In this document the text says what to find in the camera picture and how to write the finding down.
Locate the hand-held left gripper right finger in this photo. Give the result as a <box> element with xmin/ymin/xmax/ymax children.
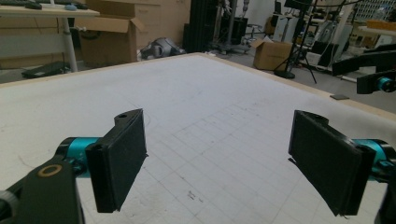
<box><xmin>288</xmin><ymin>109</ymin><xmax>376</xmax><ymax>217</ymax></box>

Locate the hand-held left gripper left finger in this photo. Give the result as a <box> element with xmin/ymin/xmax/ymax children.
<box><xmin>85</xmin><ymin>108</ymin><xmax>148</xmax><ymax>214</ymax></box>

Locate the black tripod stand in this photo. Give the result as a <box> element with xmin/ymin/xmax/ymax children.
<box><xmin>274</xmin><ymin>0</ymin><xmax>318</xmax><ymax>84</ymax></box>

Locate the small cardboard box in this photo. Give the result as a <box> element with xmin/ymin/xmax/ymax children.
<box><xmin>251</xmin><ymin>38</ymin><xmax>294</xmax><ymax>71</ymax></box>

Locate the white grid foam mat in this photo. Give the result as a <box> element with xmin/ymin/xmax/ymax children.
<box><xmin>0</xmin><ymin>53</ymin><xmax>396</xmax><ymax>224</ymax></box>

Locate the flat black device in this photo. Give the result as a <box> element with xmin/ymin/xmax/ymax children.
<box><xmin>21</xmin><ymin>61</ymin><xmax>72</xmax><ymax>79</ymax></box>

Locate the open cardboard box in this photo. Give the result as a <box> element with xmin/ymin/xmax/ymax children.
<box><xmin>74</xmin><ymin>17</ymin><xmax>147</xmax><ymax>67</ymax></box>

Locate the grey headset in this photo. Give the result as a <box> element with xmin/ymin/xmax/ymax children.
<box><xmin>139</xmin><ymin>36</ymin><xmax>187</xmax><ymax>60</ymax></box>

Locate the stack of large cartons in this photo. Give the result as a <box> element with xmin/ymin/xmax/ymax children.
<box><xmin>85</xmin><ymin>0</ymin><xmax>191</xmax><ymax>49</ymax></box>

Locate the white desk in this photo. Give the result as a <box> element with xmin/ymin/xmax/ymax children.
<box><xmin>0</xmin><ymin>5</ymin><xmax>101</xmax><ymax>73</ymax></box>

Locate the black keyboard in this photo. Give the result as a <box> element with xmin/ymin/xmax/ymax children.
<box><xmin>0</xmin><ymin>0</ymin><xmax>43</xmax><ymax>10</ymax></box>

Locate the black metal frame post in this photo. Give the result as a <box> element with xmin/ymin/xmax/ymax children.
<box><xmin>182</xmin><ymin>0</ymin><xmax>219</xmax><ymax>53</ymax></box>

